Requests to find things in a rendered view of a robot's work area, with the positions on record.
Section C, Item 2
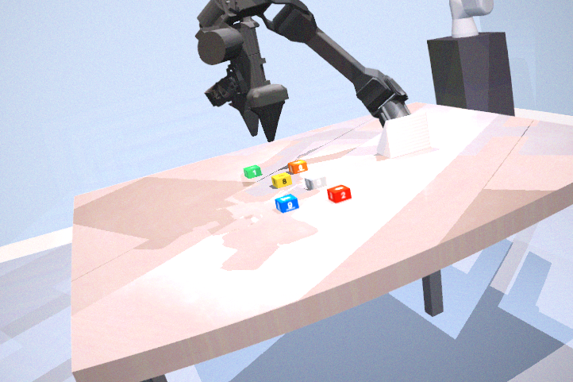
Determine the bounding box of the orange block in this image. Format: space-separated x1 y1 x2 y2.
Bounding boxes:
288 160 308 174

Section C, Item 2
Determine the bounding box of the red block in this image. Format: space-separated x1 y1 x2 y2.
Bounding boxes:
327 185 352 203

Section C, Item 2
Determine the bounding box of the blue block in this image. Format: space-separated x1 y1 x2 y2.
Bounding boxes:
275 195 299 213

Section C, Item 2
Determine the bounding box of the green block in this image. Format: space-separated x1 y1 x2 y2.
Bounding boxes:
243 165 262 179

